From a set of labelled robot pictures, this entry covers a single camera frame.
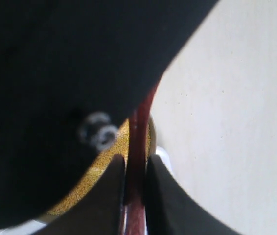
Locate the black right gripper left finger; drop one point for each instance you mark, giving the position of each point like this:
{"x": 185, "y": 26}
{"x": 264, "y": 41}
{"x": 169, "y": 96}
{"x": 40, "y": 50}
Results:
{"x": 99, "y": 212}

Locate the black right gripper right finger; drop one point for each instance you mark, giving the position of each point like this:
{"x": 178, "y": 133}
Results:
{"x": 170, "y": 211}

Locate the dark red wooden spoon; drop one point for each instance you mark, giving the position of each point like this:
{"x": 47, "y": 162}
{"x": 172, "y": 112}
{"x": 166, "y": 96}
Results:
{"x": 134, "y": 209}

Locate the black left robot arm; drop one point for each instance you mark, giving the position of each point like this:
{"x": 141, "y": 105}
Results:
{"x": 63, "y": 60}

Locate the yellow millet grains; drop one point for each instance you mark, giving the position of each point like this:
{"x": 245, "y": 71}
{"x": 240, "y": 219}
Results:
{"x": 93, "y": 174}

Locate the white plastic tray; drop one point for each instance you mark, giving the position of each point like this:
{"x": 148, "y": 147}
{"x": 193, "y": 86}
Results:
{"x": 33, "y": 226}

